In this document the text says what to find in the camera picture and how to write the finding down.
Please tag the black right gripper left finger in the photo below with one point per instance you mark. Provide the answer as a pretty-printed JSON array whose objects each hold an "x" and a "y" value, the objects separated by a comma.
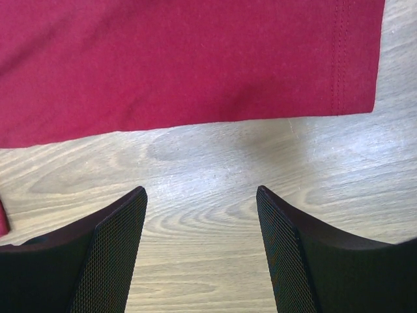
[{"x": 85, "y": 266}]

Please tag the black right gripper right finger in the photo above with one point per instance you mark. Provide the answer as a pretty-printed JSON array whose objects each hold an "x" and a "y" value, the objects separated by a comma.
[{"x": 315, "y": 267}]

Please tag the dark red t-shirt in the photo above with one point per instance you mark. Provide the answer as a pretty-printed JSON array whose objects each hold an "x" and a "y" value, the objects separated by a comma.
[{"x": 71, "y": 69}]

